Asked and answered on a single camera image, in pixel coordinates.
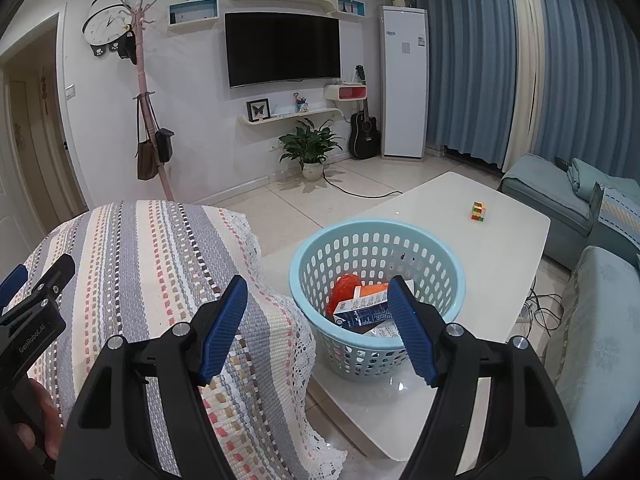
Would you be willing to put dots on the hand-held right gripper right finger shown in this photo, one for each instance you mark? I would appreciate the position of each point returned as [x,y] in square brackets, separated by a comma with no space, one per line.
[410,330]

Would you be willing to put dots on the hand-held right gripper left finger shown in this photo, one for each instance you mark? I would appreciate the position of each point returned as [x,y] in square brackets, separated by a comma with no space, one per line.
[222,330]

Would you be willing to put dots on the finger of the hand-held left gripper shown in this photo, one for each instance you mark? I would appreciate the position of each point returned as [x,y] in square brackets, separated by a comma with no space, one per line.
[50,275]
[12,282]

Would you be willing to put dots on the blue and white carton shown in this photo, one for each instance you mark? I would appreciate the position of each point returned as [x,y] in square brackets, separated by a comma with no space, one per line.
[385,331]
[365,312]

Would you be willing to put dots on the orange plastic bag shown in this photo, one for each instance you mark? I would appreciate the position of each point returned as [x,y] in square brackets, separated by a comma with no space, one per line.
[342,292]

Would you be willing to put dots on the light blue plastic basket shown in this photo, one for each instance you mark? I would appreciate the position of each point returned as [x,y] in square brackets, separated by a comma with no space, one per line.
[320,260]

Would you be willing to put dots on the person's left hand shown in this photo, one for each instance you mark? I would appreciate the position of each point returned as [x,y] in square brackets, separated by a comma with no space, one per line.
[47,425]

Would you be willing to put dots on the striped woven tablecloth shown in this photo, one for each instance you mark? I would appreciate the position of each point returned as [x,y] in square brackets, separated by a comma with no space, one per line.
[140,270]

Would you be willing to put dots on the white coffee table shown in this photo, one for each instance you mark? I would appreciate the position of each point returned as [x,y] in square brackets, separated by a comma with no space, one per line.
[500,240]

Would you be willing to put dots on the colourful puzzle cube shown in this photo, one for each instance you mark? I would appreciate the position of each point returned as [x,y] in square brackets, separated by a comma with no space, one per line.
[478,211]

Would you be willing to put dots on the brown hanging bag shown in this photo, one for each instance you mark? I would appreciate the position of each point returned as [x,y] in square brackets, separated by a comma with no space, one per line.
[146,160]

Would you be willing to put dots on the black hanging bag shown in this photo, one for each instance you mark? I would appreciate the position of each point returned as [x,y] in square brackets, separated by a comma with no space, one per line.
[164,145]

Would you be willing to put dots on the light blue sofa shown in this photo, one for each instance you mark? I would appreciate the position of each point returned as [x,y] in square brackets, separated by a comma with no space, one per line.
[600,335]

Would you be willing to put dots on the black acoustic guitar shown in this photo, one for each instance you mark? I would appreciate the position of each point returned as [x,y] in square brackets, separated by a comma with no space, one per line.
[365,135]

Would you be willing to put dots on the green potted plant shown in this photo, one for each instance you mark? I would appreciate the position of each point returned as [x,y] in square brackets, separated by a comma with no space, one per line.
[310,145]

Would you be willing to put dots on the pink coat rack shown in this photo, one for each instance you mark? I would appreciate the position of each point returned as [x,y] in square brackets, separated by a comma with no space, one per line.
[143,80]

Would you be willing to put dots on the folded teal blanket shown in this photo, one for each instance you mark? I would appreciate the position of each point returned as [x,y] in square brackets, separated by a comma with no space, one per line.
[590,180]

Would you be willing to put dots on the striped sofa cushion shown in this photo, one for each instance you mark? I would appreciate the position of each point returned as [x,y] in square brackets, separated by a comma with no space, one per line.
[617,215]

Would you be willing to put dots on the pen holder cup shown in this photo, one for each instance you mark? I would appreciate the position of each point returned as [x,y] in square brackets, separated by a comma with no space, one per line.
[301,105]

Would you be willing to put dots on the black hat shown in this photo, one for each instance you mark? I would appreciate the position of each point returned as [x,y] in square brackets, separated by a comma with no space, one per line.
[129,47]

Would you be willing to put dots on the white standing air conditioner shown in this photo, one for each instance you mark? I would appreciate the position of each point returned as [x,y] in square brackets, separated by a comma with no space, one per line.
[405,85]

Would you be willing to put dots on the blue curtain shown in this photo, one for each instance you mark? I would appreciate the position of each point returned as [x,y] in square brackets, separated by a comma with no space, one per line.
[465,60]

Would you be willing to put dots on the black flat television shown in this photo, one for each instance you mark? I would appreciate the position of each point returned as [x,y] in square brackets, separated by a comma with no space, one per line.
[282,50]

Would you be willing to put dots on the beige curtain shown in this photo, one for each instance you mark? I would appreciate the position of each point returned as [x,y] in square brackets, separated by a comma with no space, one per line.
[522,60]

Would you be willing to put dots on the wide blue box shelf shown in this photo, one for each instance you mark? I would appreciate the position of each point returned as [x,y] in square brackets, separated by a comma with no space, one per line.
[194,11]

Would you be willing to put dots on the small blue box shelf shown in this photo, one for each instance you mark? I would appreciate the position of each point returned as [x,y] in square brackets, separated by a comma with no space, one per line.
[351,6]

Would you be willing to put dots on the white light switch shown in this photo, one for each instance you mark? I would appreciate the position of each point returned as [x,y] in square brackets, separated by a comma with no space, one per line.
[71,91]

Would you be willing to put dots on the butterfly picture frame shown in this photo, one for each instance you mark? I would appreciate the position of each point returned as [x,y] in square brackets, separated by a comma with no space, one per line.
[258,110]

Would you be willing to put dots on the white curved lower wall shelf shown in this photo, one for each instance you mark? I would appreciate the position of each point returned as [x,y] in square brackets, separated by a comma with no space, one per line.
[290,116]

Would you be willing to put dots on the white and red wall cubby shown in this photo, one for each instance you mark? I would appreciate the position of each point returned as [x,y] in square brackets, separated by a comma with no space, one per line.
[345,94]

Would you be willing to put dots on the black and white wall clock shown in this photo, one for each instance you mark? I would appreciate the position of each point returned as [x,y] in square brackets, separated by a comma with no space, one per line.
[105,25]

